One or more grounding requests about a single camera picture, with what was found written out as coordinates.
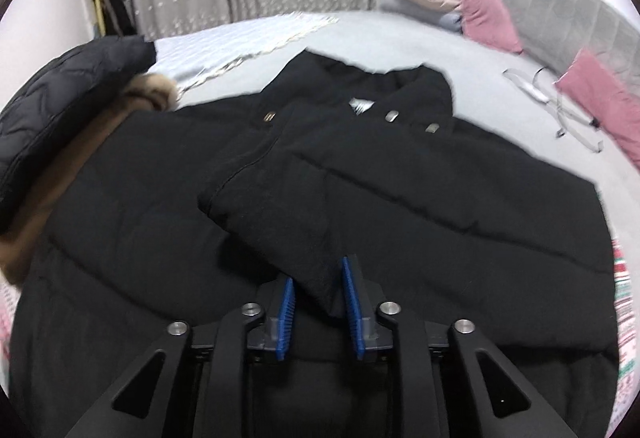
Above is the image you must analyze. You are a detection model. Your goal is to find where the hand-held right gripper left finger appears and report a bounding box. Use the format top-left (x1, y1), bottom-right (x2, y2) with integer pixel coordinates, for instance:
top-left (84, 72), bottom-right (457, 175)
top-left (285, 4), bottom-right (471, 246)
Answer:
top-left (65, 275), bottom-right (298, 438)

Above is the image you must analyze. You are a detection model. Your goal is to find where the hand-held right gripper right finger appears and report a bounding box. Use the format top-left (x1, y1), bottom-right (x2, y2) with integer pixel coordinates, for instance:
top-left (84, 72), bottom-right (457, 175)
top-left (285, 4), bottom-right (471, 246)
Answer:
top-left (340, 257), bottom-right (576, 438)

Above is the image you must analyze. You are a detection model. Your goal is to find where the large black jacket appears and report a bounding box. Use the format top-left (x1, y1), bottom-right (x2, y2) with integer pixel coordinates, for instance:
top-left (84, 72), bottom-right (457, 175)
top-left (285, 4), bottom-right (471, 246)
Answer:
top-left (10, 49), bottom-right (621, 438)

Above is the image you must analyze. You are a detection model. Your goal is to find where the brown folded garment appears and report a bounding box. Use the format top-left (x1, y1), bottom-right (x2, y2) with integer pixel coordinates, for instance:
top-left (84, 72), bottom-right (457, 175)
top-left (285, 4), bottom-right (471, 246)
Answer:
top-left (0, 73), bottom-right (178, 286)

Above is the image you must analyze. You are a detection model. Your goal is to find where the red green patterned blanket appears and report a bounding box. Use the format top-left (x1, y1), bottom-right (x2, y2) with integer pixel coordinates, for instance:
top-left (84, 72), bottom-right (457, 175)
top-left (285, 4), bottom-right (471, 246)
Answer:
top-left (0, 238), bottom-right (640, 438)

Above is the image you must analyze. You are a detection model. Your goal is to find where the bed with grey sheet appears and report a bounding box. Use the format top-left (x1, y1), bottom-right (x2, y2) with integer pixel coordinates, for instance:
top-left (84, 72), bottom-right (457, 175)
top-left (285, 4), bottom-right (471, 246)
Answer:
top-left (150, 8), bottom-right (640, 239)

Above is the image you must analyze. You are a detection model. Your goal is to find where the pale lace-edged throw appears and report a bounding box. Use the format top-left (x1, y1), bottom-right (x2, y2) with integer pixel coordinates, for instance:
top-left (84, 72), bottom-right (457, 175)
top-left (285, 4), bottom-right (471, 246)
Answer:
top-left (147, 13), bottom-right (340, 106)

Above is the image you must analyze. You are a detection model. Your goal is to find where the grey pillow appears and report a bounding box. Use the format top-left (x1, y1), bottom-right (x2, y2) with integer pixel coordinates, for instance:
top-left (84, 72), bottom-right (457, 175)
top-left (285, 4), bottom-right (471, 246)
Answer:
top-left (380, 0), bottom-right (463, 35)

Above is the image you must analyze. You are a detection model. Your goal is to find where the black quilted jacket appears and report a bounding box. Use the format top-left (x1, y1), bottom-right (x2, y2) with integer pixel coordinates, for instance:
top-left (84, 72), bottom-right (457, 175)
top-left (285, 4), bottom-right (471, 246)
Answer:
top-left (0, 36), bottom-right (157, 231)

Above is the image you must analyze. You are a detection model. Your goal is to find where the mauve pillow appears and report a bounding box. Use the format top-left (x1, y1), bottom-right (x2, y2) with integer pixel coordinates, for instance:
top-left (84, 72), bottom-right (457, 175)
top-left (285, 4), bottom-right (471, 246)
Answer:
top-left (555, 49), bottom-right (640, 169)
top-left (425, 0), bottom-right (523, 54)

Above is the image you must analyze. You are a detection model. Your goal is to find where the grey quilted mattress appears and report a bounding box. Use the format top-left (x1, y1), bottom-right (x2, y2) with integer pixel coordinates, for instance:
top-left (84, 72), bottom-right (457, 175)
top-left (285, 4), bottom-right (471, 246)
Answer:
top-left (452, 0), bottom-right (640, 89)

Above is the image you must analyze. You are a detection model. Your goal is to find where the thin cable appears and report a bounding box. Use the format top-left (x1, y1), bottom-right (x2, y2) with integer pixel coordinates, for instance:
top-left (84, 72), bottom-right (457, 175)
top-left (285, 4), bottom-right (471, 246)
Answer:
top-left (502, 67), bottom-right (605, 153)

